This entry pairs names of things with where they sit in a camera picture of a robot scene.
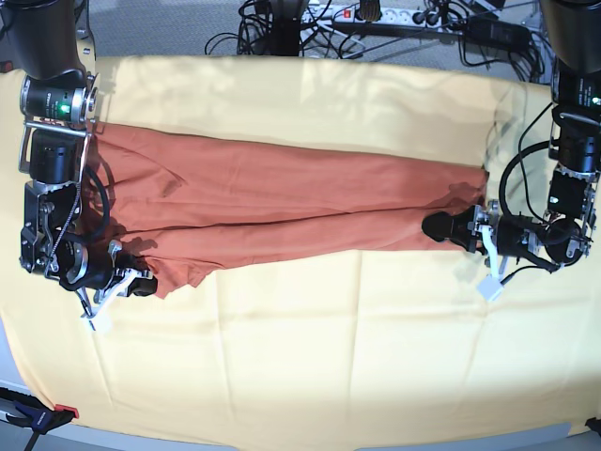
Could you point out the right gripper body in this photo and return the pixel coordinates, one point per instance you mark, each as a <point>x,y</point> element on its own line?
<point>78,267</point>

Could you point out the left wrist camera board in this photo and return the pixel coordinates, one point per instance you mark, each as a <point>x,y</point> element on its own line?
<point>490,288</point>

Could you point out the white power strip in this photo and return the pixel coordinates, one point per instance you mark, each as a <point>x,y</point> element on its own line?
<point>390,19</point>

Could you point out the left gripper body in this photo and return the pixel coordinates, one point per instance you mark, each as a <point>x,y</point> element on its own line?
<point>517,237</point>

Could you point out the black central stand post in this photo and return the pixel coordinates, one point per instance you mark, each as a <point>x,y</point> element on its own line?
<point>285,30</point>

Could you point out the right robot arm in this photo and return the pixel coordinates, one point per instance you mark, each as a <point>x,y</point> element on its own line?
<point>56,49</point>

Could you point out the blue black bar clamp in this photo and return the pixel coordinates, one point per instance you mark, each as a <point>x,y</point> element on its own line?
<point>26,411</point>

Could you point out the pale yellow table cloth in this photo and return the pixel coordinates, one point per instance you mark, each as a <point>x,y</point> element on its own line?
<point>337,352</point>

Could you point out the black clamp at right edge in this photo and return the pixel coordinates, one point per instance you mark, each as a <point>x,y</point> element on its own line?
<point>594,425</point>

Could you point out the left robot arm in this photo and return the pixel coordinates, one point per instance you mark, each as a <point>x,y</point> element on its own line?
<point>560,237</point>

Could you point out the black power adapter brick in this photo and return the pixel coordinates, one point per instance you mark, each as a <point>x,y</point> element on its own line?
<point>509,37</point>

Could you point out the terracotta orange T-shirt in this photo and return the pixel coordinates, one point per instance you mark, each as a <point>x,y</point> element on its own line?
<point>186,206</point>

